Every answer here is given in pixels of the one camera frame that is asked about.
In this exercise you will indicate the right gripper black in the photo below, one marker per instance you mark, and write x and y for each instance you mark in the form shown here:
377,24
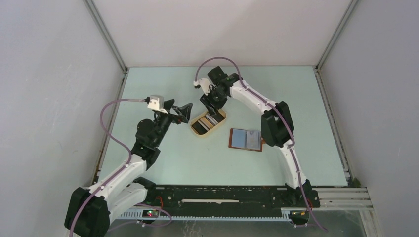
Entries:
207,102

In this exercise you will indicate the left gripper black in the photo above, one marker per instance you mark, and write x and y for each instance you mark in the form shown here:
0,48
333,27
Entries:
183,112

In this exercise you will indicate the brown leather card holder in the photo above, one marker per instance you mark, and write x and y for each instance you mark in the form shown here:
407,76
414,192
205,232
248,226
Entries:
237,140

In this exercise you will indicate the grey credit card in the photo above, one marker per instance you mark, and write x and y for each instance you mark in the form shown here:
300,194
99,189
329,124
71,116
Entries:
253,140

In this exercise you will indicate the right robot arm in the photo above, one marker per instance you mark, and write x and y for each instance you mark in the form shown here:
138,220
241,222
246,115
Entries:
276,122

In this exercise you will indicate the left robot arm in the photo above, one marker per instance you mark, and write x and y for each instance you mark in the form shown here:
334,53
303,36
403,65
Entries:
124,176

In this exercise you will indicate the beige oval tray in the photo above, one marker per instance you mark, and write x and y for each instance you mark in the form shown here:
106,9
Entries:
221,112

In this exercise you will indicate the small circuit board led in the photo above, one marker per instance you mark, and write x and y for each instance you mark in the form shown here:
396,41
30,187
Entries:
150,214

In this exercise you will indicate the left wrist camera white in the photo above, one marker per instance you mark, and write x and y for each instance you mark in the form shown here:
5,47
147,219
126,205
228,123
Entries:
156,103

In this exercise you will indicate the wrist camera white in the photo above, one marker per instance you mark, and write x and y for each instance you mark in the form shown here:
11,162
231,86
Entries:
156,103
204,84

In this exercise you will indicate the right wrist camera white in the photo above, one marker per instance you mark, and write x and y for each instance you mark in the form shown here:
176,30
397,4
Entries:
204,84

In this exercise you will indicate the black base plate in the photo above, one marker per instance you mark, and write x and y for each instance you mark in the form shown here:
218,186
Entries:
227,201

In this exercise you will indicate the aluminium frame rail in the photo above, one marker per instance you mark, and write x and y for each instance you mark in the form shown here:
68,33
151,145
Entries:
330,199

